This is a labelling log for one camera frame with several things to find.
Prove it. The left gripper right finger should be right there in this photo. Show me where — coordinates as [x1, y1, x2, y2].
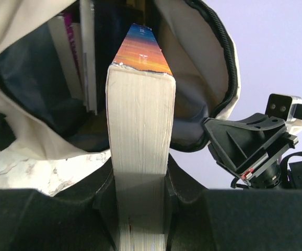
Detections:
[165, 158, 302, 250]

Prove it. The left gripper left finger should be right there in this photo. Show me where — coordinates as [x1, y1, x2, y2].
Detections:
[0, 161, 120, 250]

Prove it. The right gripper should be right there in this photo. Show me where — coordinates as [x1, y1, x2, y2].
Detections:
[204, 113, 298, 188]

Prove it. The blue Jane Eyre book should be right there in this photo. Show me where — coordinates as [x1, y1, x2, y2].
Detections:
[106, 24, 176, 250]

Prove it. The cream canvas backpack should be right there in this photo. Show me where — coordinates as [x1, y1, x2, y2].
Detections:
[0, 0, 242, 197]

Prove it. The purple Treehouse book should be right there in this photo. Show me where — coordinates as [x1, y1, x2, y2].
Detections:
[48, 12, 84, 101]

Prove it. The dark purple book underneath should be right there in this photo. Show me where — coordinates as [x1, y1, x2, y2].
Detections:
[79, 0, 98, 115]

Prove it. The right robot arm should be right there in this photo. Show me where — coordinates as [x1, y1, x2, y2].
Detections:
[204, 113, 302, 189]

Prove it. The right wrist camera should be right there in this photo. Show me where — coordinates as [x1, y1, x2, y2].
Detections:
[265, 94, 302, 135]

